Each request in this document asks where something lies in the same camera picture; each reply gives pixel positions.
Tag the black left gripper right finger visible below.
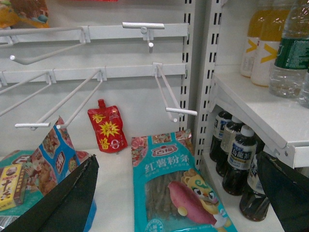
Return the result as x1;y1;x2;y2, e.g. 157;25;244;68
257;151;309;232

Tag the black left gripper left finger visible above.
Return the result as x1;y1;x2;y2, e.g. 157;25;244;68
4;155;99;232

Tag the white metal shelf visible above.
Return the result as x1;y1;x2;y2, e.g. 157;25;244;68
209;72;309;168

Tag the clear water bottle green label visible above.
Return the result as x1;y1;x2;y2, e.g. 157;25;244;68
269;0;309;99

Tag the white slotted shelf upright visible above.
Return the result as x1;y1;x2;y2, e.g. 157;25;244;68
179;0;222;167

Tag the dark oolong tea bottle nearest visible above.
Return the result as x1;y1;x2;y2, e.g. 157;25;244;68
239;153;270;222

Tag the dark oolong tea bottle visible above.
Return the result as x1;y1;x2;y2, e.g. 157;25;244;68
239;153;270;222
223;125;257;196
210;110;232;162

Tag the blue snack bag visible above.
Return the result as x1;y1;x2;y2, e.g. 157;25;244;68
24;116;97;232

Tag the dark oolong tea bottle front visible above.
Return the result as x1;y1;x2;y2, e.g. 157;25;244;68
223;125;257;196

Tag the yellow spice box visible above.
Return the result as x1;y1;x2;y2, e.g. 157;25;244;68
0;164;26;211

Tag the dark oolong tea bottle rear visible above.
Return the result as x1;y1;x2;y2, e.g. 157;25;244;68
210;110;232;162

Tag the red sauce pouch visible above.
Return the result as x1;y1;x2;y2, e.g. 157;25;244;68
87;99;127;153

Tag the teal sweet potato noodle bag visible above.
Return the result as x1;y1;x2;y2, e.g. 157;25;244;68
131;130;236;232

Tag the yellow juice bottle white label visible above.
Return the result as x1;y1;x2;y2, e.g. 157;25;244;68
251;0;292;87

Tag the white peg hook middle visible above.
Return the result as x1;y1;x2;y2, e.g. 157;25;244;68
14;69;107;131

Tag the white peg hook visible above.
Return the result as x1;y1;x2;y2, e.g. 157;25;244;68
152;62;197;123
122;22;165;54
14;69;107;131

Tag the white peg hook right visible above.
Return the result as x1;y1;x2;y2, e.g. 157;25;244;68
152;62;197;123

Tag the white peg hook upper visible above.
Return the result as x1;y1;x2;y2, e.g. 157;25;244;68
122;22;165;54

